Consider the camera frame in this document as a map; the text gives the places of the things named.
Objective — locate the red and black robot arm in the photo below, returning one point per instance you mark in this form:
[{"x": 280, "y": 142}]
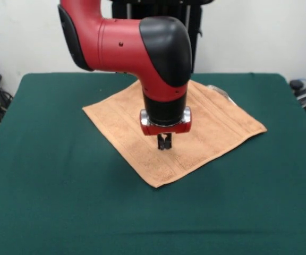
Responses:
[{"x": 142, "y": 53}]

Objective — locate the tan terry towel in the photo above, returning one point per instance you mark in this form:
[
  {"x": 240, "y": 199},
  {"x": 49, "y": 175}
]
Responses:
[{"x": 208, "y": 132}]

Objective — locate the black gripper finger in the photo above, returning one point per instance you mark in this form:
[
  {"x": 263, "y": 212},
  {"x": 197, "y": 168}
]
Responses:
[
  {"x": 169, "y": 142},
  {"x": 160, "y": 142}
]

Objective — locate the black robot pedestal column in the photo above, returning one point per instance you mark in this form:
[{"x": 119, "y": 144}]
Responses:
[{"x": 195, "y": 34}]

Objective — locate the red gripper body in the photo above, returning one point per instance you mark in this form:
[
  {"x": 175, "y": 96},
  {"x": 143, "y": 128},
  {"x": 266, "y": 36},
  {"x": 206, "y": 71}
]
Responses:
[{"x": 166, "y": 128}]

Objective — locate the dark green table cloth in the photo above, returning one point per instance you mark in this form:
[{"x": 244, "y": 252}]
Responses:
[{"x": 62, "y": 186}]

